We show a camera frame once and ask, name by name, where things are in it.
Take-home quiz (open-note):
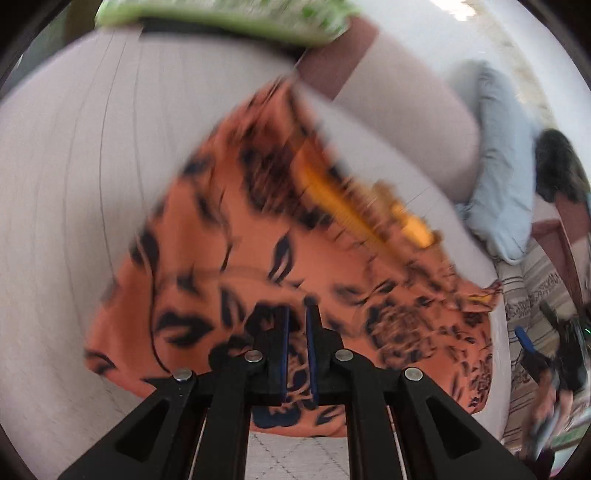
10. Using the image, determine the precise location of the pink bolster cushion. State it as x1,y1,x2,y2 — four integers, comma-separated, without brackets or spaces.
295,16,483,204

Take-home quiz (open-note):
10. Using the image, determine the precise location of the grey-blue pillow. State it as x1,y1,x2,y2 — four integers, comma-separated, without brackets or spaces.
450,62,541,265

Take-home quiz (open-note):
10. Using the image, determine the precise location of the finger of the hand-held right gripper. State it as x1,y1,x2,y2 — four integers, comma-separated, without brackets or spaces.
513,325,552,384

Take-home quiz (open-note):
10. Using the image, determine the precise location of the orange floral blouse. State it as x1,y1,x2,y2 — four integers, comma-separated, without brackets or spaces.
83,76,504,439

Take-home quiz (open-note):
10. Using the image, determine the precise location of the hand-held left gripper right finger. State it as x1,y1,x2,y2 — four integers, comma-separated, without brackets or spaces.
305,305,536,480

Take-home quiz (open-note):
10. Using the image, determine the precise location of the dark furry cloth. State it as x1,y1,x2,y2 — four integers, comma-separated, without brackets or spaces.
533,129,589,204

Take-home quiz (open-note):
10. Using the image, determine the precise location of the green patterned cloth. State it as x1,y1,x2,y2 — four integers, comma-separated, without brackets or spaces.
95,0,361,47

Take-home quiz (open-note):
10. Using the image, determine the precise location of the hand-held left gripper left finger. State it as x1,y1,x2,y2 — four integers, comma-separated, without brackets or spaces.
58,305,291,480

